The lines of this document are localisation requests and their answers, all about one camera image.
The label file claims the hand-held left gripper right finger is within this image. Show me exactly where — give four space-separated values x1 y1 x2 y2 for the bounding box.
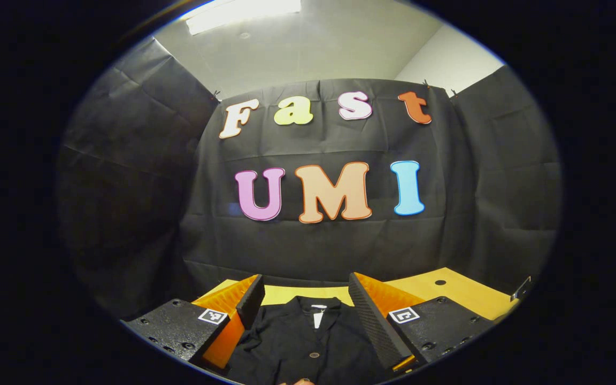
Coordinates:
348 272 497 372

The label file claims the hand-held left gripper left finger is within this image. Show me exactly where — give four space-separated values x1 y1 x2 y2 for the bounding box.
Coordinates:
121 274 266 372

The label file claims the black buttoned jacket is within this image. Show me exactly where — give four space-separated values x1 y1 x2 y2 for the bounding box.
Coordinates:
225 296 389 385

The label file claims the black backdrop cloth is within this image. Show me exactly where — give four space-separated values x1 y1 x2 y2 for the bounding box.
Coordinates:
54 37 563 321

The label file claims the ceiling light panel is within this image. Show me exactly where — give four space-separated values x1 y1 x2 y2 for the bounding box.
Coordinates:
185 0 302 35

